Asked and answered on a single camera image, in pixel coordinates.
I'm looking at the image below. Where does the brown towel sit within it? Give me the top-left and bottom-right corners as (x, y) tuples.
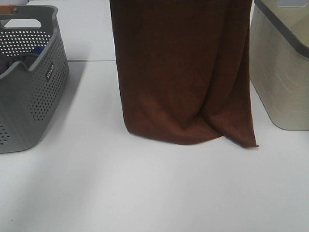
(110, 0), (257, 147)

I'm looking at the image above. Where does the grey perforated plastic basket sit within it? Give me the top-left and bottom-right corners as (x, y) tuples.
(0, 5), (69, 153)

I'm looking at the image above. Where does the blue grey cloth in basket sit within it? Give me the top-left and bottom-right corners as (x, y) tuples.
(0, 46), (44, 74)

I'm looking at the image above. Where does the beige plastic basket grey rim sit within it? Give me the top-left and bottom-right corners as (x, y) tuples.
(250, 0), (309, 131)

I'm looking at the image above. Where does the brown leather basket handle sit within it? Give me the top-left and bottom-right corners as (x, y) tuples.
(0, 5), (18, 15)

